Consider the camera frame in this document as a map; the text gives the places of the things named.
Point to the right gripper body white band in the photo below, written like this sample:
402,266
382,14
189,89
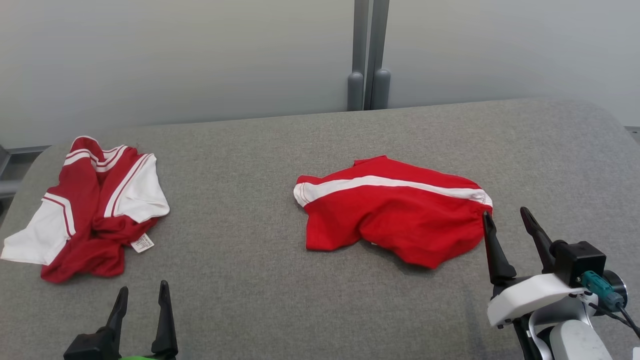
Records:
530,297

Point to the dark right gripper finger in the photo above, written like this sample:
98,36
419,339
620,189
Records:
500,260
541,245

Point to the red white basketball jersey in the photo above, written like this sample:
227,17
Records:
85,220

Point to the grey metal frame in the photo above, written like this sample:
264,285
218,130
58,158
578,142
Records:
15,175

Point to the red shorts with white stripe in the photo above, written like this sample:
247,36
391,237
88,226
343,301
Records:
400,220

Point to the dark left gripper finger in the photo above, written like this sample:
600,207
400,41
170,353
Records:
116,320
165,330

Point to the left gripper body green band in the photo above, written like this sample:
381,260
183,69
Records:
90,347

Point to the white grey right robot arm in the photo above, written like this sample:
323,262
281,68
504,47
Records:
575,340

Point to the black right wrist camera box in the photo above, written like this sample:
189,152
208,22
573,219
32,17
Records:
580,257

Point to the grey partition post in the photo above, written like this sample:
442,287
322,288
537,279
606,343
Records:
381,90
356,90

